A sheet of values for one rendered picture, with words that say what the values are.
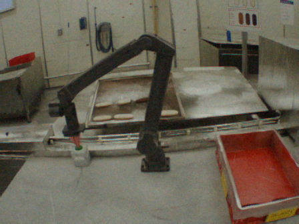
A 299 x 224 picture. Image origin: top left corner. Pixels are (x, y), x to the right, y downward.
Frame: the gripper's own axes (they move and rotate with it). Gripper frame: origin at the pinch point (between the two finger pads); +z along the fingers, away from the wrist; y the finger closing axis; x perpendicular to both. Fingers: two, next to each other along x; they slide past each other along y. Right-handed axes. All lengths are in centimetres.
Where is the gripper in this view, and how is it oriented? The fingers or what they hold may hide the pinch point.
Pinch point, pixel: (78, 145)
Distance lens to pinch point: 107.5
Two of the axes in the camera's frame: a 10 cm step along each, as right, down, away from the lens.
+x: -0.4, -4.2, 9.1
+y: 10.0, -0.9, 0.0
